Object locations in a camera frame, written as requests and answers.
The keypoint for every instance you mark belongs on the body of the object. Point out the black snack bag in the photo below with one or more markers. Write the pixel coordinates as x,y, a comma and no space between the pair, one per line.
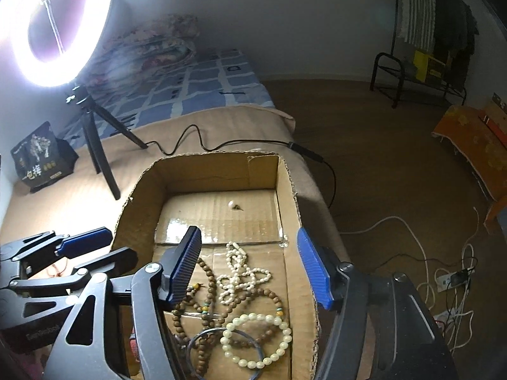
39,158

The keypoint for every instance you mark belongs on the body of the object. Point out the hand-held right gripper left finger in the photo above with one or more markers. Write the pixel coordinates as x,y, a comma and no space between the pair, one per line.
184,269

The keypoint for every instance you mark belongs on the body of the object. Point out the yellow box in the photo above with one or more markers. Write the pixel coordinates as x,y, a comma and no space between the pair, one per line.
427,65

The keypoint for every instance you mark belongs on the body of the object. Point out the small pearl earring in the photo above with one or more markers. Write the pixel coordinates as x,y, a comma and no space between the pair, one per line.
231,205

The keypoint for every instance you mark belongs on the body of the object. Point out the black tripod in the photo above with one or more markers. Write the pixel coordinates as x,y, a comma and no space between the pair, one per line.
93,146

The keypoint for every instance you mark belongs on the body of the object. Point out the cardboard box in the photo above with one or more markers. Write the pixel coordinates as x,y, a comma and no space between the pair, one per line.
222,174

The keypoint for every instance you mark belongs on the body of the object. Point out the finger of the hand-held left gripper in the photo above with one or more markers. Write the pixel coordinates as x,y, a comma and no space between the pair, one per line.
115,261
83,241

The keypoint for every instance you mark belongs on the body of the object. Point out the white striped hanging cloth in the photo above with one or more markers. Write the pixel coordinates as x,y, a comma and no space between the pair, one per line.
416,8

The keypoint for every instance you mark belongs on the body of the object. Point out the dark hanging clothes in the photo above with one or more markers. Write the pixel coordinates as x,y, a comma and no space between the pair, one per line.
455,27

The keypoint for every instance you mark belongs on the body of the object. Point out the brown red-edged box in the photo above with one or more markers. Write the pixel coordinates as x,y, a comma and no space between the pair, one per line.
495,122

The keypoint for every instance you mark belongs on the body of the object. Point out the folded floral quilt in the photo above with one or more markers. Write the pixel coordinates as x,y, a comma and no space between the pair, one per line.
158,43

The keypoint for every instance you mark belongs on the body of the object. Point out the black bangle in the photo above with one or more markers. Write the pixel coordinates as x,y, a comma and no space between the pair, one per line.
191,344

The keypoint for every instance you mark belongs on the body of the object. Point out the orange covered low table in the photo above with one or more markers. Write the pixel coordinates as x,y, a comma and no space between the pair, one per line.
467,138

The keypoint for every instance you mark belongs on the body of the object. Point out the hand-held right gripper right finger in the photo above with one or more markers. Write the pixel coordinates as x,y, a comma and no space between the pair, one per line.
313,269

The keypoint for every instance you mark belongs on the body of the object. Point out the pink cloth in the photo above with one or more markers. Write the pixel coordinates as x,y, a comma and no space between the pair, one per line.
16,366

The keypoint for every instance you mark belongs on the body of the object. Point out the blue checked bed sheet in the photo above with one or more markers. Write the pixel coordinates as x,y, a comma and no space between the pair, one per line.
206,83

